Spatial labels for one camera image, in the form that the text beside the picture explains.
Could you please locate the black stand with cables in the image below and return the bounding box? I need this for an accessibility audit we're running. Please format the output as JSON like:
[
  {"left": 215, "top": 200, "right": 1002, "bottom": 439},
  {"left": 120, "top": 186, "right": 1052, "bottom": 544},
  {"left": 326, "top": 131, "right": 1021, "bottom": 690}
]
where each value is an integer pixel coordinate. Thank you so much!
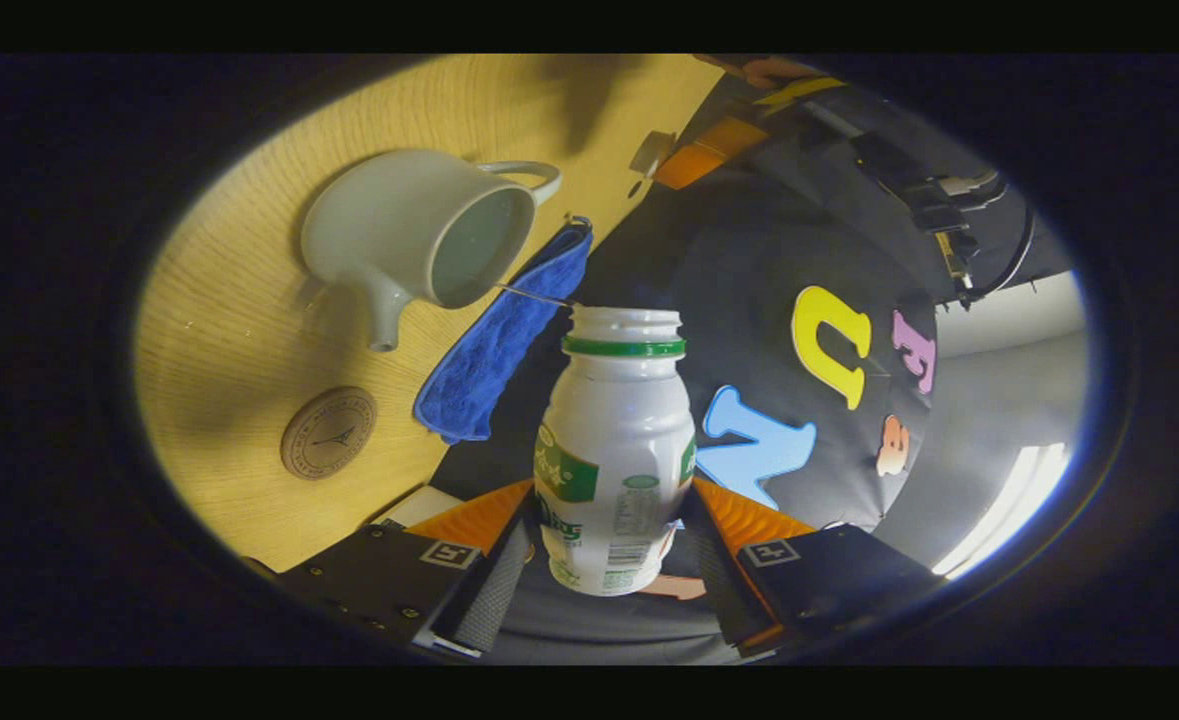
[{"left": 804, "top": 100, "right": 1035, "bottom": 311}]

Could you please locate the black backdrop cloth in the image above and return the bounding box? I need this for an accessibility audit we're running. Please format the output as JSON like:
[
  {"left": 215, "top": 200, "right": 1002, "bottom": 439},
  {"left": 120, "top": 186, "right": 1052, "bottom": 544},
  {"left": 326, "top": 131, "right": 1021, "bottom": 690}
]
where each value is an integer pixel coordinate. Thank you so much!
[{"left": 429, "top": 75, "right": 1080, "bottom": 666}]

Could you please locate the white plastic water bottle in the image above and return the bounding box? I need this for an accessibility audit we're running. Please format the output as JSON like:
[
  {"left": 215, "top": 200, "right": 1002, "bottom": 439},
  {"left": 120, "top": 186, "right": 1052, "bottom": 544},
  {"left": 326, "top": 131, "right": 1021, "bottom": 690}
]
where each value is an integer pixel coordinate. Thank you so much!
[{"left": 533, "top": 306, "right": 698, "bottom": 598}]

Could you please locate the blue towel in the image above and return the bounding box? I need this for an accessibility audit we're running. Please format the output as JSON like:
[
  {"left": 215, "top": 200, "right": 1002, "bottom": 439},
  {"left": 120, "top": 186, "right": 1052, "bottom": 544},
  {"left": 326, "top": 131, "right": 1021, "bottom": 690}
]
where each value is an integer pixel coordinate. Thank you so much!
[{"left": 413, "top": 218, "right": 595, "bottom": 444}]

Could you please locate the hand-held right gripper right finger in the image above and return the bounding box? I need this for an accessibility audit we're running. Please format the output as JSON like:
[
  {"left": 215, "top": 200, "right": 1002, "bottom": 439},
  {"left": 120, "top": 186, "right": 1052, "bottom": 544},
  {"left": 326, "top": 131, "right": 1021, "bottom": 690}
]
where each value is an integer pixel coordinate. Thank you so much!
[{"left": 679, "top": 477, "right": 940, "bottom": 656}]

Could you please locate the round wooden coaster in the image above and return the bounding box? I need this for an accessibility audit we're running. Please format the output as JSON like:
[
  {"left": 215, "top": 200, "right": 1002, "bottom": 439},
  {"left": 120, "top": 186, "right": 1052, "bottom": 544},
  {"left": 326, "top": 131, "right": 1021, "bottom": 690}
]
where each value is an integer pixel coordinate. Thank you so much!
[{"left": 281, "top": 386, "right": 379, "bottom": 481}]

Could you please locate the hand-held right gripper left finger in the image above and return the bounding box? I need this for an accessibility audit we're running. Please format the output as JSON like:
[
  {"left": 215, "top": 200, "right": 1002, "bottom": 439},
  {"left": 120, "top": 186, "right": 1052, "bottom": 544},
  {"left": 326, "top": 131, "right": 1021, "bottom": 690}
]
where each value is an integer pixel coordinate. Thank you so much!
[{"left": 279, "top": 478, "right": 540, "bottom": 656}]

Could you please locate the ceiling light panel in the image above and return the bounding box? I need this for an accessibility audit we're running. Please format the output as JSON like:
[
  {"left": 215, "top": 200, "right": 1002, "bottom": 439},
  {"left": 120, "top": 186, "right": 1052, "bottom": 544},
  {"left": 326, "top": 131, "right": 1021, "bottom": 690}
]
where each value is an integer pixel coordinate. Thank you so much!
[{"left": 934, "top": 443, "right": 1072, "bottom": 581}]

